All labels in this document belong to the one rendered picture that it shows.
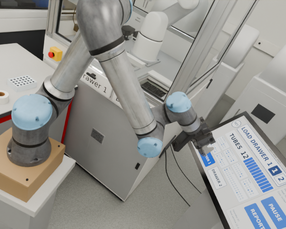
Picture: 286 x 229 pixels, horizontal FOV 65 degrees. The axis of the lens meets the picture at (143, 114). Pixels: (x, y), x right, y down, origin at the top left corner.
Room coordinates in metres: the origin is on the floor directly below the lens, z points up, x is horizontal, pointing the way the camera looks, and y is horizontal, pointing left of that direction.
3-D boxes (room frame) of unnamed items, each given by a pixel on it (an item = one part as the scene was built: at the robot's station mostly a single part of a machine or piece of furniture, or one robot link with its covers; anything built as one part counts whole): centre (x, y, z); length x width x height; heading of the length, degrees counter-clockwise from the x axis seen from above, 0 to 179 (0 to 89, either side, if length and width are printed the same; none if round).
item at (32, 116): (0.54, 0.34, 1.03); 0.13 x 0.12 x 0.14; 4
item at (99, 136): (1.67, 0.19, 0.40); 1.03 x 0.95 x 0.80; 73
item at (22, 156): (0.54, 0.34, 0.91); 0.15 x 0.15 x 0.10
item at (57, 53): (1.30, 0.70, 0.88); 0.07 x 0.05 x 0.07; 73
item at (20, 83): (1.00, 0.71, 0.78); 0.12 x 0.08 x 0.04; 161
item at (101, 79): (1.22, 0.38, 0.87); 0.29 x 0.02 x 0.11; 73
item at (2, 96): (0.82, 0.70, 0.78); 0.07 x 0.07 x 0.04
